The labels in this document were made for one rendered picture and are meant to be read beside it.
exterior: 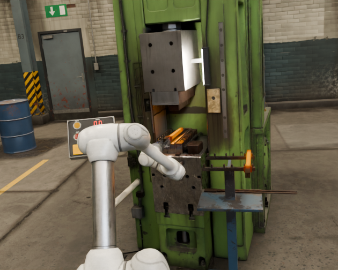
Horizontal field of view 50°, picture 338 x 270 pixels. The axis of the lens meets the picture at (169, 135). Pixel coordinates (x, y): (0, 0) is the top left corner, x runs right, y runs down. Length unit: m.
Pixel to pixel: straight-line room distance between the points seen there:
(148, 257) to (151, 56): 1.46
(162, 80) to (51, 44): 6.89
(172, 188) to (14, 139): 4.63
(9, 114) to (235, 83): 4.92
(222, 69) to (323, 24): 6.20
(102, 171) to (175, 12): 1.39
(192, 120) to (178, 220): 0.84
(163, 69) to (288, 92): 6.27
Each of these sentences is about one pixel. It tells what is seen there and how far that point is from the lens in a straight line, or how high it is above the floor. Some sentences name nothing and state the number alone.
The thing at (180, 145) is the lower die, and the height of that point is 0.98.
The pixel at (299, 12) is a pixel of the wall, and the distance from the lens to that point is 8.55.
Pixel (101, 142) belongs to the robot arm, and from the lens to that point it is 1.64.
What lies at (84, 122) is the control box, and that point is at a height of 1.18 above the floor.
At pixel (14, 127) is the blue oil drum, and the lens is 6.88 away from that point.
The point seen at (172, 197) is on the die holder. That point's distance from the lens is 2.71.
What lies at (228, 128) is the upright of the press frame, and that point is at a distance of 2.64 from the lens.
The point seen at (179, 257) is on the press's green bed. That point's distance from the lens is 2.95.
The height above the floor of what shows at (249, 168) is 0.97.
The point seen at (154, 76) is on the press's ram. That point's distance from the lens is 2.57.
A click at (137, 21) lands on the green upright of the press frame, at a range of 2.75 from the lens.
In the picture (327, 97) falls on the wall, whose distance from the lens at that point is 8.80.
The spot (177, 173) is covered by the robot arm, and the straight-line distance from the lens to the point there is 2.16.
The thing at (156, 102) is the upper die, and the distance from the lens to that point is 2.59.
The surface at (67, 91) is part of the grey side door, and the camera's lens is 9.24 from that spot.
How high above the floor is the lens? 1.71
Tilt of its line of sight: 14 degrees down
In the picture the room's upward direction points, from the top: 5 degrees counter-clockwise
